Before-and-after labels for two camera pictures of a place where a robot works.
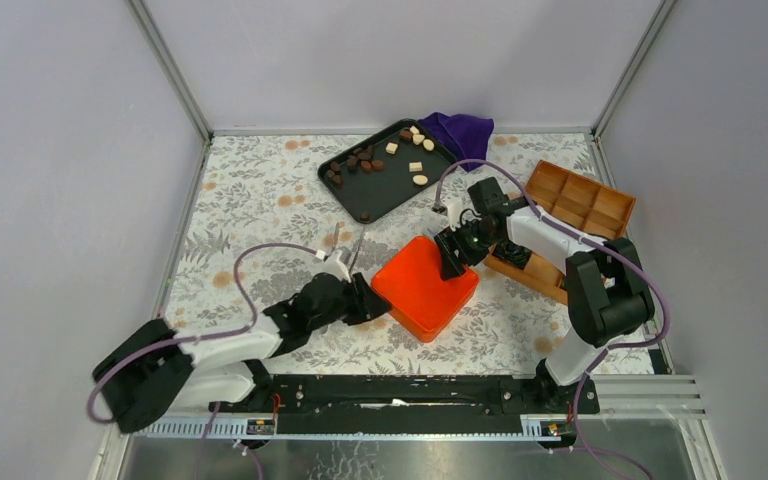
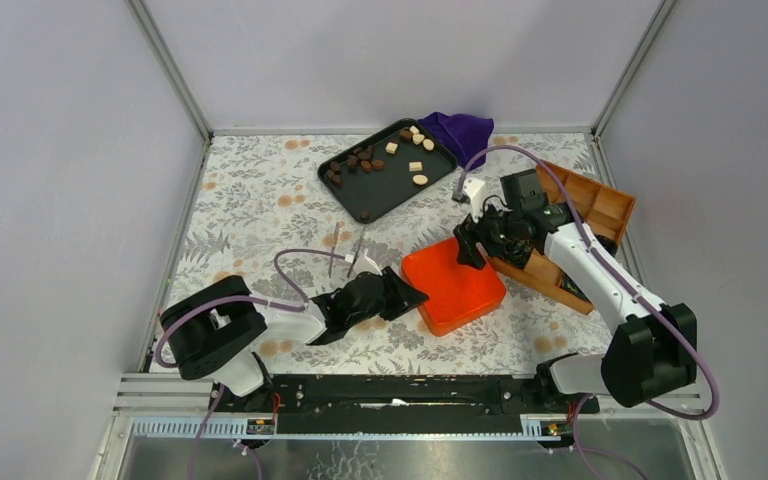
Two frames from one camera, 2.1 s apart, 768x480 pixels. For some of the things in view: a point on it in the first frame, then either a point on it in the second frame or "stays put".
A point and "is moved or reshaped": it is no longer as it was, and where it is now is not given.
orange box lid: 410,283 is moved or reshaped
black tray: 378,173 stays put
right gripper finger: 452,260 -> 468,252
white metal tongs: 355,255 stays put
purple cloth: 465,136 stays put
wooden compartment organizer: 578,203 stays put
